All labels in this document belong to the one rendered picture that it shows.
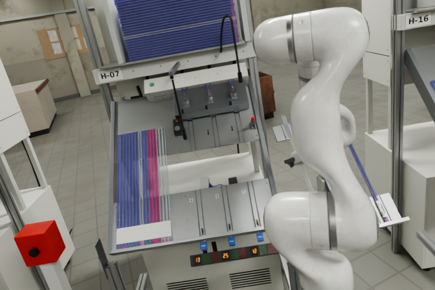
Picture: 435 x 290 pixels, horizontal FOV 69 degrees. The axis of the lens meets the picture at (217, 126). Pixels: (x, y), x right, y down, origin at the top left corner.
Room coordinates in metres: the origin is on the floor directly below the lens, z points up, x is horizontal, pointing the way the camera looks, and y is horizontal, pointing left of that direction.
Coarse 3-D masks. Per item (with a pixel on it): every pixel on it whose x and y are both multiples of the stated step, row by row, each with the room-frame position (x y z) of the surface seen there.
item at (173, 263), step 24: (168, 168) 1.94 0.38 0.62; (192, 168) 1.87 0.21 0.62; (216, 168) 1.80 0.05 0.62; (240, 168) 1.74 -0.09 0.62; (216, 240) 1.33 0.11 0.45; (240, 240) 1.33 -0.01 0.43; (264, 240) 1.32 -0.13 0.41; (168, 264) 1.34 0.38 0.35; (216, 264) 1.33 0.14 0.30; (240, 264) 1.33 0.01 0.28; (264, 264) 1.32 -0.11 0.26; (168, 288) 1.34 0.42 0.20; (192, 288) 1.34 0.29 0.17; (216, 288) 1.33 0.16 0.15; (240, 288) 1.33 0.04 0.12; (264, 288) 1.32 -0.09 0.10
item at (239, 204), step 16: (192, 192) 1.16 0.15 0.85; (208, 192) 1.15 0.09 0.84; (224, 192) 1.14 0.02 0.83; (240, 192) 1.13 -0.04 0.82; (256, 192) 1.12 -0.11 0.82; (176, 208) 1.13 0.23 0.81; (192, 208) 1.12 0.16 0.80; (208, 208) 1.11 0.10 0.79; (224, 208) 1.09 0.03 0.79; (240, 208) 1.09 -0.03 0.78; (256, 208) 1.08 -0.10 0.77; (176, 224) 1.08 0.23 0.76; (192, 224) 1.07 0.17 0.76; (208, 224) 1.06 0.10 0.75; (224, 224) 1.05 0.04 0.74; (240, 224) 1.04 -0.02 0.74
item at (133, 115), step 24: (144, 96) 1.54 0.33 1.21; (120, 120) 1.46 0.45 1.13; (144, 120) 1.44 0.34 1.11; (168, 120) 1.42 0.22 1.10; (192, 120) 1.40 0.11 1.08; (216, 120) 1.38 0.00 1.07; (240, 120) 1.36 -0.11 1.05; (168, 144) 1.34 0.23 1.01; (192, 144) 1.32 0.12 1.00; (216, 144) 1.30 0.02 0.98
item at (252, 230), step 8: (224, 232) 1.01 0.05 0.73; (232, 232) 1.01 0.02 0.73; (240, 232) 1.00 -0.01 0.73; (248, 232) 1.02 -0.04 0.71; (256, 232) 1.04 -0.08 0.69; (176, 240) 1.02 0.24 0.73; (184, 240) 1.01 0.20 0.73; (192, 240) 1.01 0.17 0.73; (200, 240) 1.03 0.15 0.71; (208, 240) 1.05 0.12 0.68; (128, 248) 1.03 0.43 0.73; (136, 248) 1.02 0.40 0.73; (144, 248) 1.02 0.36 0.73; (152, 248) 1.04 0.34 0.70; (160, 248) 1.06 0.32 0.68
